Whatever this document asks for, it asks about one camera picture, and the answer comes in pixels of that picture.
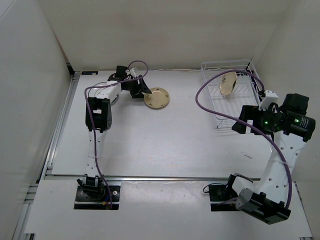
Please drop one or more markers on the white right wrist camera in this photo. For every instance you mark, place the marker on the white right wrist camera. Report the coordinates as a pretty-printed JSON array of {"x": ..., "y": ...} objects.
[{"x": 267, "y": 97}]

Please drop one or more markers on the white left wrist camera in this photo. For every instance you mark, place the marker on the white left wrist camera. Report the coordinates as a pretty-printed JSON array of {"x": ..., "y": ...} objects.
[{"x": 132, "y": 73}]

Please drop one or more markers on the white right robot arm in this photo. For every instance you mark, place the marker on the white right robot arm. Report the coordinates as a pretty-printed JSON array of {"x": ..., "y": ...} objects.
[{"x": 288, "y": 129}]

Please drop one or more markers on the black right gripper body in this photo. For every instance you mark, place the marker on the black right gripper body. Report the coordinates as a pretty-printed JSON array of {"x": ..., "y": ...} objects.
[{"x": 252, "y": 112}]

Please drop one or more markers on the beige plate front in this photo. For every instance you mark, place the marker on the beige plate front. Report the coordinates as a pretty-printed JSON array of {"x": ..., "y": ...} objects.
[{"x": 157, "y": 99}]

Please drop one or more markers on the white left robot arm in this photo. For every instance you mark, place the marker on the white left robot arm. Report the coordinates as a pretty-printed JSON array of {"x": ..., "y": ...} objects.
[{"x": 99, "y": 99}]

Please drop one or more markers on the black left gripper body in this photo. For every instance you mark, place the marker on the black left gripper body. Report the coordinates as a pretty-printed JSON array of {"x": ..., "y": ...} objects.
[{"x": 132, "y": 86}]

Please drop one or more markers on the white wire dish rack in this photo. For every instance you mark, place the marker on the white wire dish rack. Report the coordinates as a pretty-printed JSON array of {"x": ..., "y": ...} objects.
[{"x": 245, "y": 92}]

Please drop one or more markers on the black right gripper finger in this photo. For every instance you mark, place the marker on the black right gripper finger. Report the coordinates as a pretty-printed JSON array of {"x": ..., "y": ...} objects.
[
  {"x": 256, "y": 130},
  {"x": 240, "y": 126}
]

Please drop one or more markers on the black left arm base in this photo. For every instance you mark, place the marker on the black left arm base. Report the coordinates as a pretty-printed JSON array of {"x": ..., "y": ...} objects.
[{"x": 93, "y": 194}]

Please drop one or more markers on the beige plate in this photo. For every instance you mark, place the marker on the beige plate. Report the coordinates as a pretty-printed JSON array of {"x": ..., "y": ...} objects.
[
  {"x": 157, "y": 99},
  {"x": 227, "y": 83}
]

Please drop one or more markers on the beige plate rear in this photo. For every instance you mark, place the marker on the beige plate rear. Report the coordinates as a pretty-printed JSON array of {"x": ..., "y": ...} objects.
[{"x": 227, "y": 83}]

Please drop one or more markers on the white plate with dark rings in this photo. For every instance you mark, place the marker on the white plate with dark rings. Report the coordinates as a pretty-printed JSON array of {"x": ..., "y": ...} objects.
[{"x": 105, "y": 90}]

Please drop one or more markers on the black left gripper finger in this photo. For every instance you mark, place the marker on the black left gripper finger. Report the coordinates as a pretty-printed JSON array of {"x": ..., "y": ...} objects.
[
  {"x": 138, "y": 95},
  {"x": 143, "y": 86}
]

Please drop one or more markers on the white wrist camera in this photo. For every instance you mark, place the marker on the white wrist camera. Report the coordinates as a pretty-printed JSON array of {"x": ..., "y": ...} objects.
[
  {"x": 267, "y": 97},
  {"x": 132, "y": 73}
]

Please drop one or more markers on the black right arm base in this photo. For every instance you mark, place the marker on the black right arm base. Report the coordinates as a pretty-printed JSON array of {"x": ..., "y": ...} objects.
[{"x": 221, "y": 197}]

